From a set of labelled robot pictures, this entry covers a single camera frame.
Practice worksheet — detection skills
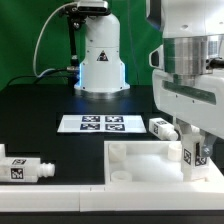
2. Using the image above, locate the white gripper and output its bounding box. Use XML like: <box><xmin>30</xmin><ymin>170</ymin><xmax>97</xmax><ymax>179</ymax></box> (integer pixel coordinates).
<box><xmin>152</xmin><ymin>69</ymin><xmax>224</xmax><ymax>157</ymax></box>

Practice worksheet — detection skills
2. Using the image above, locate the white square tabletop part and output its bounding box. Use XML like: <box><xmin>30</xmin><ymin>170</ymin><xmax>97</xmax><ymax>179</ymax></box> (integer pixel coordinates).
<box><xmin>104</xmin><ymin>141</ymin><xmax>224</xmax><ymax>185</ymax></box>

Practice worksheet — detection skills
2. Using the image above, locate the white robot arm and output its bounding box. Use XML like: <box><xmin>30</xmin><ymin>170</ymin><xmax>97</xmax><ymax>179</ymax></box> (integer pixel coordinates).
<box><xmin>77</xmin><ymin>0</ymin><xmax>224</xmax><ymax>157</ymax></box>

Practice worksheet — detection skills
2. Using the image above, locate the white marker sheet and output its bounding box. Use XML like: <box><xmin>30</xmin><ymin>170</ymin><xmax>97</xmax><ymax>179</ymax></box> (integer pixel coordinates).
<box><xmin>57</xmin><ymin>115</ymin><xmax>146</xmax><ymax>133</ymax></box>

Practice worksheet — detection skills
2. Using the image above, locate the white left fence stub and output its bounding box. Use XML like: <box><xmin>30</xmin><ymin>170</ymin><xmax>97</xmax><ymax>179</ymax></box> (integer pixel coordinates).
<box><xmin>0</xmin><ymin>144</ymin><xmax>5</xmax><ymax>159</ymax></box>

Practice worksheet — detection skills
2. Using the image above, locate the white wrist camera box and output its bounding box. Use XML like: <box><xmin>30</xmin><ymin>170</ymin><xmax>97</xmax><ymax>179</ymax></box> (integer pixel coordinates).
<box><xmin>149</xmin><ymin>45</ymin><xmax>164</xmax><ymax>70</ymax></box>

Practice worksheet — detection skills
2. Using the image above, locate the grey camera on stand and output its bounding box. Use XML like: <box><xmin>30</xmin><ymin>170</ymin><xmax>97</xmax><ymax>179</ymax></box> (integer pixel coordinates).
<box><xmin>77</xmin><ymin>0</ymin><xmax>110</xmax><ymax>16</ymax></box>

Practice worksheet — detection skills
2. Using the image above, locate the white cable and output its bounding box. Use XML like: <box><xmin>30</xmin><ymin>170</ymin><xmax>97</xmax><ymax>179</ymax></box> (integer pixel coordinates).
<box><xmin>32</xmin><ymin>1</ymin><xmax>80</xmax><ymax>80</ymax></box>

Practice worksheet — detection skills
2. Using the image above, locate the black cable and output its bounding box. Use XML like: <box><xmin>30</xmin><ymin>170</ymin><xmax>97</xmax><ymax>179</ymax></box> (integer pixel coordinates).
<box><xmin>3</xmin><ymin>67</ymin><xmax>78</xmax><ymax>91</ymax></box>

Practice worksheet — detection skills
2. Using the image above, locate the black camera stand pole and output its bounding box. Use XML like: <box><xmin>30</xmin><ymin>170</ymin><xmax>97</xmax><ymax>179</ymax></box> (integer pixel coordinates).
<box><xmin>60</xmin><ymin>6</ymin><xmax>82</xmax><ymax>87</ymax></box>

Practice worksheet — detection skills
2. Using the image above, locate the white front fence wall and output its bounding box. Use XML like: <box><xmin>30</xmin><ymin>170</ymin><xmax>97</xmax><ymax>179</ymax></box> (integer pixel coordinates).
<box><xmin>0</xmin><ymin>182</ymin><xmax>224</xmax><ymax>212</ymax></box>

